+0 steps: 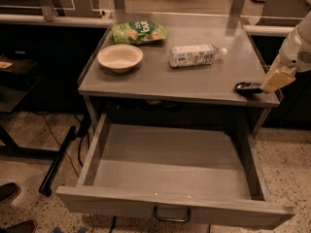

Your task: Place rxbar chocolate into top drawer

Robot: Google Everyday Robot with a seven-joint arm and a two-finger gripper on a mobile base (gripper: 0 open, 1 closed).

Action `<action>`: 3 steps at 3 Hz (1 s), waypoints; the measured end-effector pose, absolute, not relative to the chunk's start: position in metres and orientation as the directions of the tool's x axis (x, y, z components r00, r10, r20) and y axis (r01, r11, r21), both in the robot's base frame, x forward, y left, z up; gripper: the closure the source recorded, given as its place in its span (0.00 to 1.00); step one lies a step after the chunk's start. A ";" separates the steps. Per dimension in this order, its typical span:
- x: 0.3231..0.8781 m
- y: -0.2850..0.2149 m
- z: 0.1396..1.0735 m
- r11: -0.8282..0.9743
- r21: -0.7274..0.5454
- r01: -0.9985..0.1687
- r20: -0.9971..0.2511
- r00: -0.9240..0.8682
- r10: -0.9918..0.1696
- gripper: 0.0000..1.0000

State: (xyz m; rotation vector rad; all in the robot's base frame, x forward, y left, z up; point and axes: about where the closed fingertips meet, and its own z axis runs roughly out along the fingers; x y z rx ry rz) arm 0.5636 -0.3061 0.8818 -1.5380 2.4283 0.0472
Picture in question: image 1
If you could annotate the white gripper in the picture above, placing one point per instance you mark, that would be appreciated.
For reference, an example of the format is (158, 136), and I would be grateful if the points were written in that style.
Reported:
(296, 54)

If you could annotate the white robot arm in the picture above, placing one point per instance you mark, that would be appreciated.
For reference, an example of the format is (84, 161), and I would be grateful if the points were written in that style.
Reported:
(305, 26)

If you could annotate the grey open top drawer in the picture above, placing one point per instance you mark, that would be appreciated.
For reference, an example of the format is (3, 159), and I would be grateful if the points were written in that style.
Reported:
(129, 169)

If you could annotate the grey metal cabinet table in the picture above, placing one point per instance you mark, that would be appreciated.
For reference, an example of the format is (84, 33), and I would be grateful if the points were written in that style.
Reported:
(156, 80)

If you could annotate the clear plastic water bottle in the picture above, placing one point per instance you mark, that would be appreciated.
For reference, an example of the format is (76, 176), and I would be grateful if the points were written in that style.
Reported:
(186, 56)

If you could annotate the green chip bag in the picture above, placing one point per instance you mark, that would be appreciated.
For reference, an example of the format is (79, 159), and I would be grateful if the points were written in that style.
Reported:
(138, 32)

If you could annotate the white paper bowl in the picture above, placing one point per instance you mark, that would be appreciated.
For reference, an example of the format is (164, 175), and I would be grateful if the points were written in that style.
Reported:
(120, 58)

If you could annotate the black desk leg base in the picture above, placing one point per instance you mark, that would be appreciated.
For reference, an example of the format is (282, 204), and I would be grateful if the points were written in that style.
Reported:
(45, 187)

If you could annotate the black side desk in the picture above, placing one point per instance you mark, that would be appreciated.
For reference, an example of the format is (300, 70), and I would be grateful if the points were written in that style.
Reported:
(16, 82)

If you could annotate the dark shoe lower left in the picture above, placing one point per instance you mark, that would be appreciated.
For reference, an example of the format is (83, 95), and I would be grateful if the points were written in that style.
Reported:
(28, 226)

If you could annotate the dark shoe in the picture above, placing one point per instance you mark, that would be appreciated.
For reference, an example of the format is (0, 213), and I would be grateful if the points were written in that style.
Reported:
(28, 226)
(8, 191)

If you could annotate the dark shoe upper left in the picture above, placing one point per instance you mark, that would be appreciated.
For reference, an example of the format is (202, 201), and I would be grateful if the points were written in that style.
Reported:
(8, 191)

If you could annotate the black metal drawer handle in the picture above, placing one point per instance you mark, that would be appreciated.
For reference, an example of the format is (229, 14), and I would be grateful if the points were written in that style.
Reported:
(172, 215)

